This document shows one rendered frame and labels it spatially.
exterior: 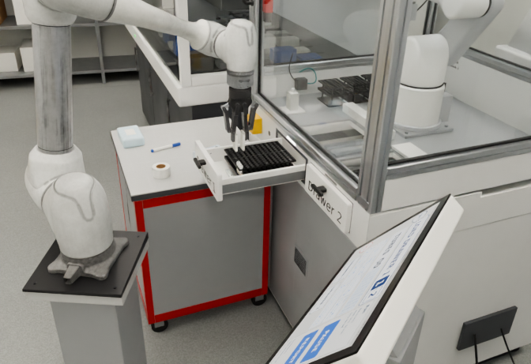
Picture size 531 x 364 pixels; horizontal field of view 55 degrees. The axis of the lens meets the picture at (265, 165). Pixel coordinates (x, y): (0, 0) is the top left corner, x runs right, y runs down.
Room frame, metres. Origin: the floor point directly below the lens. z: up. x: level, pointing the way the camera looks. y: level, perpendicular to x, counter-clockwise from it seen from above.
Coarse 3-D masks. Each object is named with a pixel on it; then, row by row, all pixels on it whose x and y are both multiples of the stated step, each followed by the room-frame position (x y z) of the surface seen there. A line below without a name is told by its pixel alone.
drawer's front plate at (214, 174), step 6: (198, 144) 1.71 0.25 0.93; (198, 150) 1.70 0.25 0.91; (204, 150) 1.67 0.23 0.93; (198, 156) 1.71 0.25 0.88; (204, 156) 1.63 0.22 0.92; (210, 162) 1.58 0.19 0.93; (204, 168) 1.64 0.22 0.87; (210, 168) 1.56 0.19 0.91; (216, 168) 1.53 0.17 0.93; (204, 174) 1.64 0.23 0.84; (210, 174) 1.56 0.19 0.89; (216, 174) 1.50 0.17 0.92; (216, 180) 1.50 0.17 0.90; (210, 186) 1.57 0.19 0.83; (216, 186) 1.50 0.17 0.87; (216, 192) 1.50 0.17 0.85; (216, 198) 1.51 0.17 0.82; (222, 198) 1.50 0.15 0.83
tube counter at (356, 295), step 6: (384, 258) 0.82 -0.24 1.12; (378, 264) 0.81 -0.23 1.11; (372, 270) 0.80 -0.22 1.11; (378, 270) 0.77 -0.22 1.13; (366, 276) 0.79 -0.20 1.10; (372, 276) 0.76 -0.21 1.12; (360, 282) 0.78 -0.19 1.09; (366, 282) 0.75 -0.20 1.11; (360, 288) 0.74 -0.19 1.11; (366, 288) 0.72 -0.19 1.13; (354, 294) 0.73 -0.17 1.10; (360, 294) 0.71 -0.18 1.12; (348, 300) 0.72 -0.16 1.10; (354, 300) 0.70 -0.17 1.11; (348, 306) 0.69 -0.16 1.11; (354, 306) 0.67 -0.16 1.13; (342, 312) 0.68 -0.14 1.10
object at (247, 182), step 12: (288, 144) 1.81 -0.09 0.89; (216, 156) 1.76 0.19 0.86; (300, 156) 1.71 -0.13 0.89; (228, 168) 1.70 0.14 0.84; (288, 168) 1.61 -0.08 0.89; (300, 168) 1.63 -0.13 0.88; (228, 180) 1.52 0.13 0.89; (240, 180) 1.54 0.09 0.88; (252, 180) 1.55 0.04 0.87; (264, 180) 1.57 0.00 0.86; (276, 180) 1.59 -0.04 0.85; (288, 180) 1.61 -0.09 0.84; (300, 180) 1.63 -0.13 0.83; (228, 192) 1.52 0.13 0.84
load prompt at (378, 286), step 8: (416, 224) 0.89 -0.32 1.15; (408, 232) 0.88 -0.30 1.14; (416, 232) 0.84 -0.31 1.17; (408, 240) 0.83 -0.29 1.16; (400, 248) 0.81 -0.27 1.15; (408, 248) 0.78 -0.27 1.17; (392, 256) 0.80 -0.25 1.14; (400, 256) 0.77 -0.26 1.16; (392, 264) 0.76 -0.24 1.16; (384, 272) 0.74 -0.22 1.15; (392, 272) 0.71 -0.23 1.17; (376, 280) 0.73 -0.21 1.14; (384, 280) 0.70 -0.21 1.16; (376, 288) 0.69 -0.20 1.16; (368, 296) 0.68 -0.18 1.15; (376, 296) 0.65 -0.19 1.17; (360, 304) 0.66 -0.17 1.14
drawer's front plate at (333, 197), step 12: (312, 168) 1.55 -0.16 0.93; (312, 180) 1.54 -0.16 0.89; (324, 180) 1.47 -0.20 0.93; (312, 192) 1.53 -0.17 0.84; (336, 192) 1.39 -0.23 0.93; (336, 204) 1.38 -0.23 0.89; (348, 204) 1.33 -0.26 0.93; (336, 216) 1.37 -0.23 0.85; (348, 216) 1.32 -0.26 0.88; (348, 228) 1.33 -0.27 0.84
